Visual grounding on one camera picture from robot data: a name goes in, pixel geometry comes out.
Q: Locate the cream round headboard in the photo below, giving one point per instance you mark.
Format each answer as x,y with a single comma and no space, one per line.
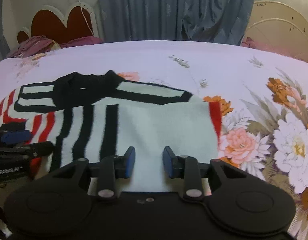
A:
278,28

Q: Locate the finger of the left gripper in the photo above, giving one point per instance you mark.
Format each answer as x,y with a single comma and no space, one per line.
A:
15,137
40,149

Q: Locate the pink floral bed sheet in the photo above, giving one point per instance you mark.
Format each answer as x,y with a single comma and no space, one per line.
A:
256,187

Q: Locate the pink pillow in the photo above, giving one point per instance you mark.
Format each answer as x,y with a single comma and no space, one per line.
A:
83,41

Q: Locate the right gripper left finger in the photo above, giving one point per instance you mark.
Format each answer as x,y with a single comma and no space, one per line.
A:
112,168

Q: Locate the purple folded bedding pile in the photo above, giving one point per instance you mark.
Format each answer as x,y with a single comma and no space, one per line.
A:
32,46

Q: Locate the blue centre curtain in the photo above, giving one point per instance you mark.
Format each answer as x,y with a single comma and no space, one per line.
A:
216,21

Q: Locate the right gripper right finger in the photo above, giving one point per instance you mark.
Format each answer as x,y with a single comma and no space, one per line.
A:
186,168

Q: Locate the red heart-shaped headboard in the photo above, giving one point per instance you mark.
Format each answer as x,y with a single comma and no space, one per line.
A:
79,21

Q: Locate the striped knit child sweater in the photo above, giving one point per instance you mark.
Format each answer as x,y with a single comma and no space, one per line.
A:
97,116

